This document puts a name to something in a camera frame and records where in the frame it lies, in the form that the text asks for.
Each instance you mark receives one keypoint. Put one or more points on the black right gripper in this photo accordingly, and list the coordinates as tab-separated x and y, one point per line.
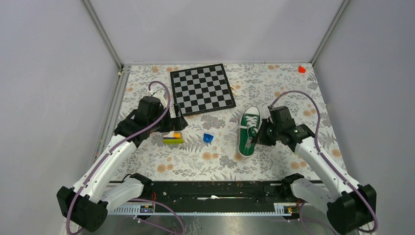
261	135

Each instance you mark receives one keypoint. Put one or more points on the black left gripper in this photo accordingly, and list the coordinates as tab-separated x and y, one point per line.
176	124

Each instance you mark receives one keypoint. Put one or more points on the green canvas sneaker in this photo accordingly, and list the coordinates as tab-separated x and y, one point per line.
249	127

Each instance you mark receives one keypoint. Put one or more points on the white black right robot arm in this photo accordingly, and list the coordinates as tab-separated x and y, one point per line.
347	204

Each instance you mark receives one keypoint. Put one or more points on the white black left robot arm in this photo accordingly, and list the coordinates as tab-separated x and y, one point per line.
87	203

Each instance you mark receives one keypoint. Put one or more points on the stacked colourful toy bricks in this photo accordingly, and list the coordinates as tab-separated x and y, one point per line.
173	138

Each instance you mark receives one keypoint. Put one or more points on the blue plastic cap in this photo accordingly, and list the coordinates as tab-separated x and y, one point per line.
207	138

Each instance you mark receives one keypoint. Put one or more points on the black grey chessboard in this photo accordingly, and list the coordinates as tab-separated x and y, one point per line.
202	89

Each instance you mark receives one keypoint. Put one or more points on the floral table mat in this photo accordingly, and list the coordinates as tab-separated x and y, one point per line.
255	85

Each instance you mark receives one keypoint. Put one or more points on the red wedge block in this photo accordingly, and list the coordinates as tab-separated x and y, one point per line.
301	69

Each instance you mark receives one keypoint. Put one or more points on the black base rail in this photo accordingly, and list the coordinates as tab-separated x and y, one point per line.
220	196

